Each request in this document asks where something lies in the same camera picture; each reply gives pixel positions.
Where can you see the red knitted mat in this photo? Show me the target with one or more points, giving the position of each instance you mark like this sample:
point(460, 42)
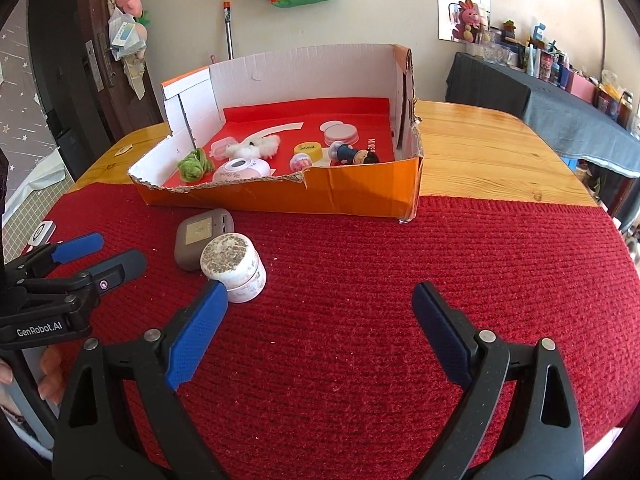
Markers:
point(350, 270)

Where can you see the white jar with glitter lid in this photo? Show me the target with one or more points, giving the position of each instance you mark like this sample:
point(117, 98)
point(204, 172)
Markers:
point(230, 265)

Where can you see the mop pole with orange tip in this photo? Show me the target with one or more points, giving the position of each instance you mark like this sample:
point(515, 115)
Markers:
point(229, 30)

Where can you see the dark wooden door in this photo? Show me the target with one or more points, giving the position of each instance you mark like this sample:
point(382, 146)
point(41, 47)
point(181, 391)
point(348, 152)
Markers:
point(65, 60)

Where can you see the pink round mirror device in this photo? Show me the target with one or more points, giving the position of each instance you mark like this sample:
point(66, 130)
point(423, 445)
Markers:
point(240, 170)

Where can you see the row of bottles and cups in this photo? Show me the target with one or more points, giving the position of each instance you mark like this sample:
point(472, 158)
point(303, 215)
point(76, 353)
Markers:
point(550, 67)

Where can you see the small doll figurine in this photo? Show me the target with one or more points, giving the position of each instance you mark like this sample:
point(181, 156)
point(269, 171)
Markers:
point(357, 155)

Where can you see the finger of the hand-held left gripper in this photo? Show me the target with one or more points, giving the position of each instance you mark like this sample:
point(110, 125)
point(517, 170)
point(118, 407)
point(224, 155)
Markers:
point(77, 247)
point(122, 267)

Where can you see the grid patterned board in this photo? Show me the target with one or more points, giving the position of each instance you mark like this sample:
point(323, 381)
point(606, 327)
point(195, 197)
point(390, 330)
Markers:
point(30, 195)

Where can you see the pink plush toy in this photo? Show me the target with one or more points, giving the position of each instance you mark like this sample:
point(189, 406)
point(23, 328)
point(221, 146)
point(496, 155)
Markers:
point(127, 0)

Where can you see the clear pink capsule ball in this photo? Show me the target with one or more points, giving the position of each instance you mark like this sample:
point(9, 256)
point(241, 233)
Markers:
point(300, 163)

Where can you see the cloth covered side table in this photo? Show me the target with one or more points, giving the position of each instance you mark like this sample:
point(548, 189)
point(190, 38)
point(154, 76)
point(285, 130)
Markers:
point(550, 115)

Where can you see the small white square gadget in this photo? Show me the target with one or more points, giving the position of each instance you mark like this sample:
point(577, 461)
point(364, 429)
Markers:
point(40, 234)

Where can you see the pink rabbit plush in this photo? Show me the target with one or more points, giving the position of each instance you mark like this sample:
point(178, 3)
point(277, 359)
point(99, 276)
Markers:
point(467, 22)

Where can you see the orange cardboard box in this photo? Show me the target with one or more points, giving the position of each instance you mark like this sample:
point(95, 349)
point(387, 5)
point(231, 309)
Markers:
point(350, 195)

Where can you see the yellow bottle cap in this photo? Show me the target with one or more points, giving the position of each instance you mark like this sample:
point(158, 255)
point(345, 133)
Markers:
point(307, 149)

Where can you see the white fluffy scrunchie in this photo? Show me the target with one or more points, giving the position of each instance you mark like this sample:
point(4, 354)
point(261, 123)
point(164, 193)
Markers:
point(255, 147)

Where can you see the hanging bundle of bags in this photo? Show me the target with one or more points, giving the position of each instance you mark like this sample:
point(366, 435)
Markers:
point(127, 45)

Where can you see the white round lid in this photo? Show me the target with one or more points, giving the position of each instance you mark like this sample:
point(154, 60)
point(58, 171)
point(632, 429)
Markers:
point(341, 135)

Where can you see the green scrunchie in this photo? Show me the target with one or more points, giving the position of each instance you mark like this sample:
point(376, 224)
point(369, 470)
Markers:
point(195, 166)

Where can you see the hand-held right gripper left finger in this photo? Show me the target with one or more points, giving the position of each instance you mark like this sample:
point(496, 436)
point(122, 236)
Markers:
point(195, 340)

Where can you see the small clear plastic box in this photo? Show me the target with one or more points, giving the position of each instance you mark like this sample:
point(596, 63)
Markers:
point(220, 147)

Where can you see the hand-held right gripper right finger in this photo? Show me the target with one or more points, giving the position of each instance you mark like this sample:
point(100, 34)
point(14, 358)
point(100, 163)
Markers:
point(442, 332)

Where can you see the person's left hand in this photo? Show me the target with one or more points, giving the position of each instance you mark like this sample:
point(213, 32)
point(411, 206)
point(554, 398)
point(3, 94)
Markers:
point(52, 375)

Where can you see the brown rounded case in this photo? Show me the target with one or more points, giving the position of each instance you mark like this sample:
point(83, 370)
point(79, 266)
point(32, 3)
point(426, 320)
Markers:
point(197, 235)

